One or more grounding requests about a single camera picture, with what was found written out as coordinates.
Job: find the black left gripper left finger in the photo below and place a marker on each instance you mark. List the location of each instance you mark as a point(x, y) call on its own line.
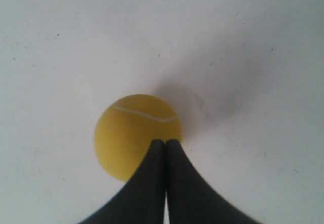
point(142, 198)

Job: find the yellow tennis ball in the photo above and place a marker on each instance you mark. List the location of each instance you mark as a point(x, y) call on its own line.
point(126, 128)

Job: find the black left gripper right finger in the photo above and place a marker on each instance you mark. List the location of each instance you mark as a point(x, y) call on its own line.
point(190, 198)

